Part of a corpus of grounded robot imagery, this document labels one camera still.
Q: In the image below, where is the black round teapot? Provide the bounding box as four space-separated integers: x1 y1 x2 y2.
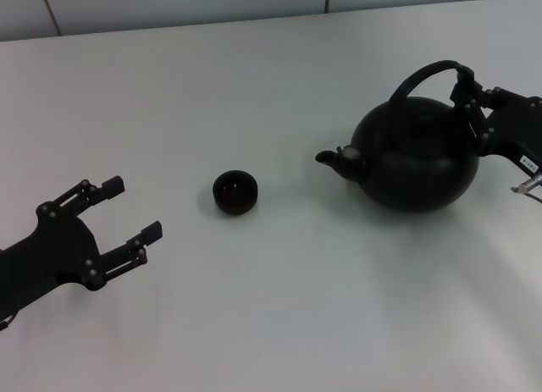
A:
314 59 481 214

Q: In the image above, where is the dark brown teacup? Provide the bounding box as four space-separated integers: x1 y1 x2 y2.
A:
212 168 260 218

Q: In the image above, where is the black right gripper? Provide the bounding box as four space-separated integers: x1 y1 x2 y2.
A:
448 68 542 174

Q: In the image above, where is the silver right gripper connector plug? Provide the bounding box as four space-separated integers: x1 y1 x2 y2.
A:
510 174 542 195

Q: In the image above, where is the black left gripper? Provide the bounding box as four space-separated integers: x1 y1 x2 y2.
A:
0 175 164 321

